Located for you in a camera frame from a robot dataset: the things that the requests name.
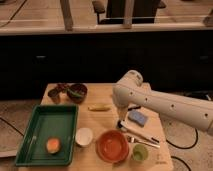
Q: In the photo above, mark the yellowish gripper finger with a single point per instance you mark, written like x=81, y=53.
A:
x=122, y=112

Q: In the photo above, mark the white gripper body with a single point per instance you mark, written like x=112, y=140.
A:
x=120, y=103

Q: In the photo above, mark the yellow banana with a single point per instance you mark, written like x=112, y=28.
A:
x=98, y=108

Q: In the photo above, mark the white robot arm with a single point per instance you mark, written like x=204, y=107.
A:
x=194, y=112

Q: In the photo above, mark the blue sponge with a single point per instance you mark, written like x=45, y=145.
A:
x=137, y=117

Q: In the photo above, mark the orange bowl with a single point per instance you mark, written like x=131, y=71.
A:
x=112, y=146

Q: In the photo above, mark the green cup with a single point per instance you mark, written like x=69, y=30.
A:
x=140, y=153

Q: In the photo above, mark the dark brown bowl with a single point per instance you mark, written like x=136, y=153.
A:
x=77, y=92

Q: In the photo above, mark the white cup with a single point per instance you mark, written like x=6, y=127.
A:
x=84, y=136

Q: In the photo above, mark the green plastic tray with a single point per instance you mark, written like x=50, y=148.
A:
x=48, y=121

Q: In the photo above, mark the dark small cup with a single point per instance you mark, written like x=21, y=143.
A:
x=53, y=94

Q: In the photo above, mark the orange fruit piece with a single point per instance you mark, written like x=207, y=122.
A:
x=53, y=145

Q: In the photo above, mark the black office chair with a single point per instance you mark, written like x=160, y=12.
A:
x=144, y=11

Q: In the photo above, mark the wooden post right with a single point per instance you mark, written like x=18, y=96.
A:
x=128, y=13

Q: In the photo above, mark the wooden post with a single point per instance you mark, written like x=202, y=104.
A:
x=128, y=13
x=66, y=13

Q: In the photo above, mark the wooden post left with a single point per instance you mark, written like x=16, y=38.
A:
x=66, y=13

